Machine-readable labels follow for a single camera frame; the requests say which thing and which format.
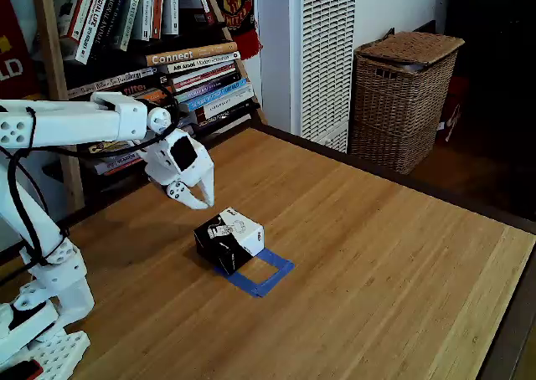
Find black and white cardboard box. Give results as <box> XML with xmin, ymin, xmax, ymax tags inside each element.
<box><xmin>193</xmin><ymin>206</ymin><xmax>265</xmax><ymax>276</ymax></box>

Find blue tape square target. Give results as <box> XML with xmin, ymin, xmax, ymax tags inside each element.
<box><xmin>213</xmin><ymin>248</ymin><xmax>296</xmax><ymax>299</ymax></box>

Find red box beside basket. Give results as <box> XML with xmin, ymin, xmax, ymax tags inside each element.
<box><xmin>437</xmin><ymin>76</ymin><xmax>468</xmax><ymax>143</ymax></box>

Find black book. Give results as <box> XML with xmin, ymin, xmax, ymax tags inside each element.
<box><xmin>195</xmin><ymin>99</ymin><xmax>259</xmax><ymax>129</ymax></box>

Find white book with dark title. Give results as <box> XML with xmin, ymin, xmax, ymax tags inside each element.
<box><xmin>193</xmin><ymin>85</ymin><xmax>256</xmax><ymax>121</ymax></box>

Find blue book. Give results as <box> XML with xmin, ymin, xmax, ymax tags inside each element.
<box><xmin>183</xmin><ymin>77</ymin><xmax>250</xmax><ymax>113</ymax></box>

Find red and white striped book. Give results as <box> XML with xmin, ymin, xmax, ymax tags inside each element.
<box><xmin>170</xmin><ymin>60</ymin><xmax>238</xmax><ymax>93</ymax></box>

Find white Modern Romance book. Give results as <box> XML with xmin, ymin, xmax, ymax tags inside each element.
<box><xmin>163</xmin><ymin>51</ymin><xmax>242</xmax><ymax>75</ymax></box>

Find tan Connect book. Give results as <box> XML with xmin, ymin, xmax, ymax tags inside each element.
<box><xmin>145</xmin><ymin>41</ymin><xmax>239</xmax><ymax>68</ymax></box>

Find long grey book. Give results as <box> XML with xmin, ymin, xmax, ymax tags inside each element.
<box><xmin>67</xmin><ymin>67</ymin><xmax>156</xmax><ymax>100</ymax></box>

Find wooden ladder bookshelf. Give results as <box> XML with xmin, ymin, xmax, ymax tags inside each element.
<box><xmin>31</xmin><ymin>0</ymin><xmax>269</xmax><ymax>213</ymax></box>

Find white Financial Life book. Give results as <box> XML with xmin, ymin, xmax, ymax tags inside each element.
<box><xmin>75</xmin><ymin>0</ymin><xmax>115</xmax><ymax>65</ymax></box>

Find red football scarf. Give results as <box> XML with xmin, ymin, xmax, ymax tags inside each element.
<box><xmin>208</xmin><ymin>0</ymin><xmax>264</xmax><ymax>61</ymax></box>

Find red poster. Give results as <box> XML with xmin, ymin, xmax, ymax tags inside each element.
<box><xmin>0</xmin><ymin>0</ymin><xmax>41</xmax><ymax>101</ymax></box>

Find brown wicker basket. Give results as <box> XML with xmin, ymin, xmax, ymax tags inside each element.
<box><xmin>349</xmin><ymin>30</ymin><xmax>466</xmax><ymax>175</ymax></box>

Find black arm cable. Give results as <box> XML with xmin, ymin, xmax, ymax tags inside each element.
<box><xmin>0</xmin><ymin>85</ymin><xmax>182</xmax><ymax>287</ymax></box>

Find white wall heater grille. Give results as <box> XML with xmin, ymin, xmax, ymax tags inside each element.
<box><xmin>288</xmin><ymin>0</ymin><xmax>359</xmax><ymax>153</ymax></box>

